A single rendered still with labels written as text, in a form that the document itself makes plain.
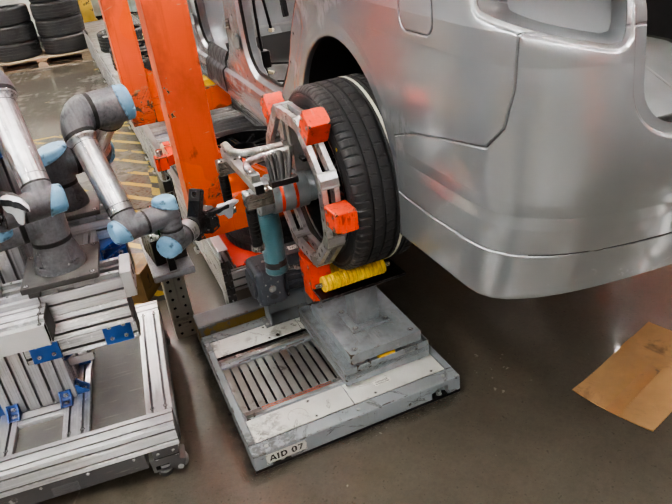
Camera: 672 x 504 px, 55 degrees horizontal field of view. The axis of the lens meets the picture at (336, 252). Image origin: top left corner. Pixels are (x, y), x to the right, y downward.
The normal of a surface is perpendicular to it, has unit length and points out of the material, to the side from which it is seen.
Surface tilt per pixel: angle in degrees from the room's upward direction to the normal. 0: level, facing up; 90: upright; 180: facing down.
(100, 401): 0
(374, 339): 0
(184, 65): 90
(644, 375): 1
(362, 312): 90
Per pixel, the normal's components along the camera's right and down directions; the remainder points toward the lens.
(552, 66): -0.27, 0.52
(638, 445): -0.11, -0.87
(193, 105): 0.40, 0.41
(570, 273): 0.10, 0.60
